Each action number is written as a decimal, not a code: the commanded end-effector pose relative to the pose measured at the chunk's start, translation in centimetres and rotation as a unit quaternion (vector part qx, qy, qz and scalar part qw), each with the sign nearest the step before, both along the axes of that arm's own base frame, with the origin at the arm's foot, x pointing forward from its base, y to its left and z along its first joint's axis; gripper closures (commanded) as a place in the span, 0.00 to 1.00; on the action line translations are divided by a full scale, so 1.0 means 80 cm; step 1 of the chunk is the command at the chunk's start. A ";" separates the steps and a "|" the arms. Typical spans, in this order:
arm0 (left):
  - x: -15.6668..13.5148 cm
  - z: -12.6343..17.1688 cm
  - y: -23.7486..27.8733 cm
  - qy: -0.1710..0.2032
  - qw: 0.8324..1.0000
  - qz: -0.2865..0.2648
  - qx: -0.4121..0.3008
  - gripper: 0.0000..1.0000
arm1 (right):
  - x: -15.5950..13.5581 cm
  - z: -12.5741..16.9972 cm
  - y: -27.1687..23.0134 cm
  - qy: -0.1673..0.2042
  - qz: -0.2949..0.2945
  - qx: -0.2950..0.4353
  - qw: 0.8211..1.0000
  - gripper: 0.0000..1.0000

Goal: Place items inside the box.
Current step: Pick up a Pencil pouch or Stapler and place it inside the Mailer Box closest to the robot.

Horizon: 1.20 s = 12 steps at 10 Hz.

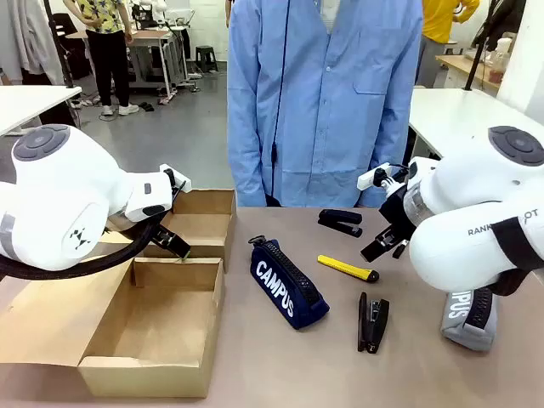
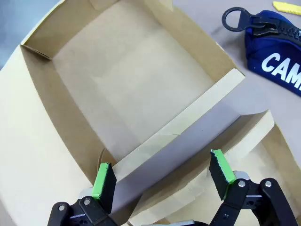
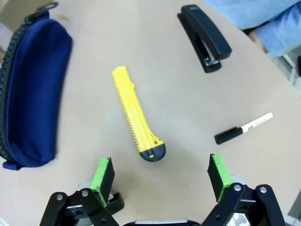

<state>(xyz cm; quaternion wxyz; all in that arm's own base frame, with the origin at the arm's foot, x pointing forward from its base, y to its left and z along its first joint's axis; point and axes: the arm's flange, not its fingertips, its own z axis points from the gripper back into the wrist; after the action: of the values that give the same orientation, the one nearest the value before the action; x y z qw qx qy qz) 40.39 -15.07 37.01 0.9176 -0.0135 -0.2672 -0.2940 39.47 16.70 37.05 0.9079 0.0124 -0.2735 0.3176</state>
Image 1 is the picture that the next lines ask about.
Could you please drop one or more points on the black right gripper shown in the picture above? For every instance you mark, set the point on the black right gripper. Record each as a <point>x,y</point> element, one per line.
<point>395,210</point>

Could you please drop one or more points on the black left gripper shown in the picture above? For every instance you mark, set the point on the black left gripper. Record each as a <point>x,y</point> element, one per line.
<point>161,236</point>

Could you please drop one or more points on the small brown cardboard box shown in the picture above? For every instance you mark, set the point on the small brown cardboard box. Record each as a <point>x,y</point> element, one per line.
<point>204,221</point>

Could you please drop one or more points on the yellow utility knife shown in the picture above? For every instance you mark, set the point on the yellow utility knife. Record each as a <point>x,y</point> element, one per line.
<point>346,268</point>

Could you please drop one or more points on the black stapler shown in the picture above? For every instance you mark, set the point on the black stapler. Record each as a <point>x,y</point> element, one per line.
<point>374,323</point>
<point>340,221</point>

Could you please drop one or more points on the large brown cardboard box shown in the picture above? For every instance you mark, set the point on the large brown cardboard box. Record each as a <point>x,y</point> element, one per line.
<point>161,323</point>

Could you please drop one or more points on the grey CAMPUS pencil case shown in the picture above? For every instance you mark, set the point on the grey CAMPUS pencil case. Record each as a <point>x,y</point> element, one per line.
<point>467,327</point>

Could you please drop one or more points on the navy CAMPUS pencil case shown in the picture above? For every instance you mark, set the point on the navy CAMPUS pencil case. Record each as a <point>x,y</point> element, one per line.
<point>282,289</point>

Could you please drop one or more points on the person's left forearm blue sleeve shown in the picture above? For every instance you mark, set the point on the person's left forearm blue sleeve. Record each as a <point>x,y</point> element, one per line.
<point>389,153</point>

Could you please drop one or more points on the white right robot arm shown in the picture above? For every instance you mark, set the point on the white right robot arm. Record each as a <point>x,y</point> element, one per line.
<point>463,204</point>

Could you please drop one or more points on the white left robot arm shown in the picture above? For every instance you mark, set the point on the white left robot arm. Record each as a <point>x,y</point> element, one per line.
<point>55,200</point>

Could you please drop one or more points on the person's right forearm blue sleeve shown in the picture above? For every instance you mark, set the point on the person's right forearm blue sleeve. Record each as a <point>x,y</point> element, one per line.
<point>246,170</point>

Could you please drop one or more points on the large white table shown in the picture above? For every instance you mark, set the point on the large white table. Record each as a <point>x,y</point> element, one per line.
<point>455,115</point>

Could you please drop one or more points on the person in blue shirt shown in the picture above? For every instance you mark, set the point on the person in blue shirt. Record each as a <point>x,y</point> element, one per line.
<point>323,106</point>

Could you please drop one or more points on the small black plastic stool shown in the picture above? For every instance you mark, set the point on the small black plastic stool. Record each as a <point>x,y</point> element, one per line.
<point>206,57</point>

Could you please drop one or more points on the wooden side table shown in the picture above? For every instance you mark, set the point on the wooden side table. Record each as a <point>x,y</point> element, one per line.
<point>463,68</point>

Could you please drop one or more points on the grey workbench table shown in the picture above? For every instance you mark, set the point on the grey workbench table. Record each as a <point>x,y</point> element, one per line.
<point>149,47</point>

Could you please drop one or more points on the black lamp pole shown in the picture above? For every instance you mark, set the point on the black lamp pole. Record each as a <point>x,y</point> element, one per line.
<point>475,64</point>

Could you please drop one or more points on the white table with black pole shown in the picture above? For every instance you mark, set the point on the white table with black pole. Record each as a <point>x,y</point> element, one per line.
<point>30,104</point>

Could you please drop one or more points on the person in yellow floral shirt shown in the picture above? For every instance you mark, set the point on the person in yellow floral shirt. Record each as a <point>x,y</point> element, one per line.
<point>106,51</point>

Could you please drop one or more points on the clear plastic bottle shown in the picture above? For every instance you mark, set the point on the clear plastic bottle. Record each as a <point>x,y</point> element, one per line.
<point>500,59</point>

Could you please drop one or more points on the person in plain yellow shirt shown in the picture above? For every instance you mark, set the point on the person in plain yellow shirt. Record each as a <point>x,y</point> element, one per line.
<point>442,25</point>

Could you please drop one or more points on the black stand pole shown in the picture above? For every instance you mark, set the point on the black stand pole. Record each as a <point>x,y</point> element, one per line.
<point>59,47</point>

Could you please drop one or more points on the grey hanging garment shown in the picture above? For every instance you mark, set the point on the grey hanging garment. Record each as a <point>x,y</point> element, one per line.
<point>25,38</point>

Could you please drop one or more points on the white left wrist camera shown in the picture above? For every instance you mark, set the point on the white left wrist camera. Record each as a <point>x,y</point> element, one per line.
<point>178,180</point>

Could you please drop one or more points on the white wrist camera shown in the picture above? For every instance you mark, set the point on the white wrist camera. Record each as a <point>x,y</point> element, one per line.
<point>178,180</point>
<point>372,176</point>

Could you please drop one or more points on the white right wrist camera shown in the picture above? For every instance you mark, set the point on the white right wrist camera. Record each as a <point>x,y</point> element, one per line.
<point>372,176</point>

